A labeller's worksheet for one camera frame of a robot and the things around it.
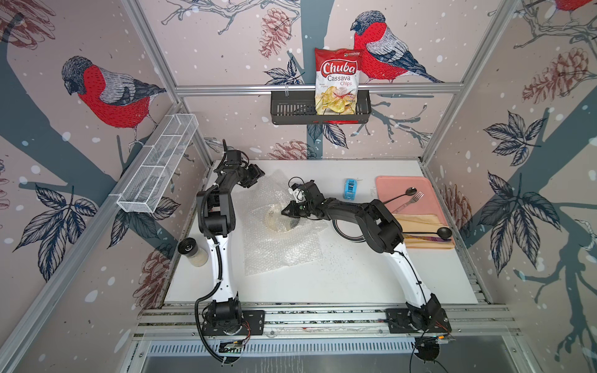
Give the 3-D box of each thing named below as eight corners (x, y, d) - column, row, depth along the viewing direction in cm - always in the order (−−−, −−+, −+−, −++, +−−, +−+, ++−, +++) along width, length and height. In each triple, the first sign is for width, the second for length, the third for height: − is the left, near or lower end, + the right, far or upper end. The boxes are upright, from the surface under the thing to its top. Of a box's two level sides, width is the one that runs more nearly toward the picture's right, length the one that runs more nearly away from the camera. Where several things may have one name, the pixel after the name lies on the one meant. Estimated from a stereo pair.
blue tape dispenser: (342, 200, 107) (343, 196, 105) (344, 182, 115) (345, 177, 112) (354, 202, 107) (356, 198, 104) (356, 183, 114) (357, 179, 111)
